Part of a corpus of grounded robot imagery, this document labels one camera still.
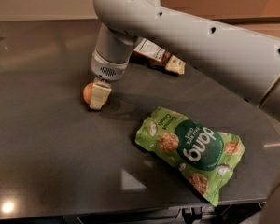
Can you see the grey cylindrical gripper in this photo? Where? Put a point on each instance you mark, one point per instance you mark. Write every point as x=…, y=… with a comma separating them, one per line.
x=108, y=67

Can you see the orange fruit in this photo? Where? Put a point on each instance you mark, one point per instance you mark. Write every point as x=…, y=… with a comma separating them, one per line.
x=87, y=93

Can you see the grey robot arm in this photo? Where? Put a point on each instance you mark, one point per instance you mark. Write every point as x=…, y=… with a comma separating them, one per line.
x=245, y=62

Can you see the brown and cream snack bag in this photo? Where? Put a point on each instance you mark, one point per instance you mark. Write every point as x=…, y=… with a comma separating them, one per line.
x=151, y=55

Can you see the green dang chips bag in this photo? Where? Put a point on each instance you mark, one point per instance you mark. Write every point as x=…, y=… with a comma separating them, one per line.
x=206, y=158

